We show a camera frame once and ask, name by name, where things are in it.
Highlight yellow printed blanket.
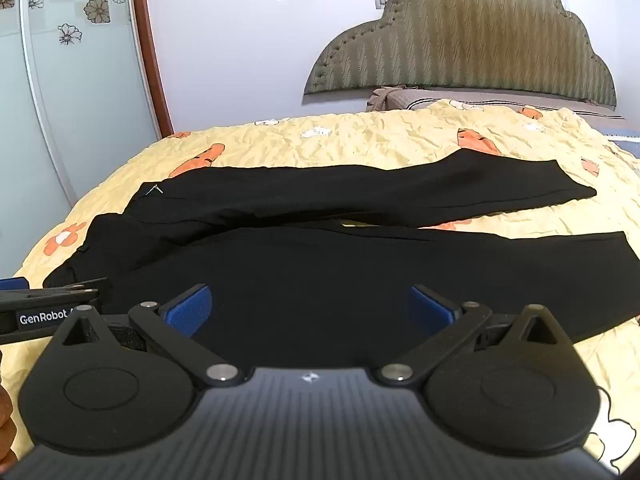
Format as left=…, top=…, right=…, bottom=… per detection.
left=0, top=99, right=640, bottom=476

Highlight flower print wardrobe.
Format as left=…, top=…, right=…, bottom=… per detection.
left=0, top=0, right=174, bottom=266

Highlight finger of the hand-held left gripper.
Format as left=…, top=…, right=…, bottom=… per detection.
left=0, top=277, right=114, bottom=312

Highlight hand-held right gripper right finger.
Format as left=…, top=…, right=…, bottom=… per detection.
left=377, top=284, right=563, bottom=388

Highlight padded grey-brown headboard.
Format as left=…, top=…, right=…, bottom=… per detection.
left=302, top=0, right=617, bottom=108

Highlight striped grey pillow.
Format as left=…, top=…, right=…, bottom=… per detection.
left=366, top=86, right=627, bottom=121

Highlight person's left hand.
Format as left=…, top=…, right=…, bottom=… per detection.
left=0, top=352, right=20, bottom=463

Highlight black pants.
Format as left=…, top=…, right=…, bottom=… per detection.
left=42, top=152, right=640, bottom=361

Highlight light blue bed sheet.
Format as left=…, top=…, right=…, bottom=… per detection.
left=597, top=127, right=640, bottom=173

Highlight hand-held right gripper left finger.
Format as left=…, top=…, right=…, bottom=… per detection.
left=55, top=282, right=246, bottom=388

